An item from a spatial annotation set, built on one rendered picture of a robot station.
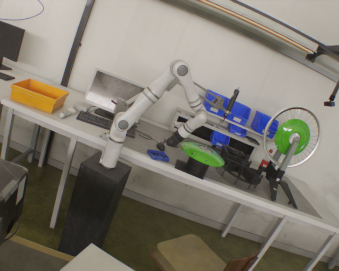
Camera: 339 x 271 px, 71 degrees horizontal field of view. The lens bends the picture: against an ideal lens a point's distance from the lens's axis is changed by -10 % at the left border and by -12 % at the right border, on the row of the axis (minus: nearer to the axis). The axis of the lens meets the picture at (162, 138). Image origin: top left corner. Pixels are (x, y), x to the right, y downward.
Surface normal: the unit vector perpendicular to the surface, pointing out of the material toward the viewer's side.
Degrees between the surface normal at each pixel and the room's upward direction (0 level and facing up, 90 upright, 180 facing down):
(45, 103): 94
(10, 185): 23
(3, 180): 0
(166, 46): 90
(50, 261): 0
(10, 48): 90
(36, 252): 0
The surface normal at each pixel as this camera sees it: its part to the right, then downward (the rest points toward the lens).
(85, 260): 0.36, -0.88
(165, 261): -0.72, -0.07
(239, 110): -0.06, 0.30
